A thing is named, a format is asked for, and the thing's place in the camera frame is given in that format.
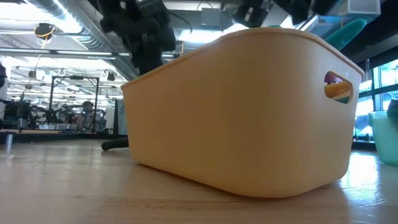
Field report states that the yellow silicone spatula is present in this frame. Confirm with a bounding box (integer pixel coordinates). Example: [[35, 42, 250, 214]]
[[325, 81, 352, 100]]

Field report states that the person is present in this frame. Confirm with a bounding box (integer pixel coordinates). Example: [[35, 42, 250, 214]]
[[79, 101, 99, 131]]

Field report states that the yellow cable reel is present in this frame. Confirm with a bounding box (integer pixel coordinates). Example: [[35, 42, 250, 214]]
[[33, 22, 57, 40]]

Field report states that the large black serving spoon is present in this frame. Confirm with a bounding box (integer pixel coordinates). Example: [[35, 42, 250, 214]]
[[387, 99, 398, 118]]

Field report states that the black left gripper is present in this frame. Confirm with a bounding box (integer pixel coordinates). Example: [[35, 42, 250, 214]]
[[99, 0, 177, 75]]

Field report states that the teal plastic tray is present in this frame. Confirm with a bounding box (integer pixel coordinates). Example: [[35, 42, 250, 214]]
[[368, 110, 398, 166]]

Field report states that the orange plastic bin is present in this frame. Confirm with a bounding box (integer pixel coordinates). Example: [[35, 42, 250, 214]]
[[120, 27, 365, 199]]

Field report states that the slotted black turner red-dot handle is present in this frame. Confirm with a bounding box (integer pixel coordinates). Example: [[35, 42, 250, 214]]
[[101, 136, 129, 152]]

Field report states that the silver ceiling duct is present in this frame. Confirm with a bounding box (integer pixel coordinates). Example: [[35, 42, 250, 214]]
[[18, 0, 141, 78]]

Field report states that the long teal spatula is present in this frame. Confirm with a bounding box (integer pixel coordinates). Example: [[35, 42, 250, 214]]
[[325, 18, 368, 51]]

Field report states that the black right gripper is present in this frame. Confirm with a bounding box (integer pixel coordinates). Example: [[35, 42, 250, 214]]
[[233, 0, 312, 29]]

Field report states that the steel box grater red trim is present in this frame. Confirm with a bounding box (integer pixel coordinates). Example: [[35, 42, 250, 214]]
[[324, 72, 341, 84]]

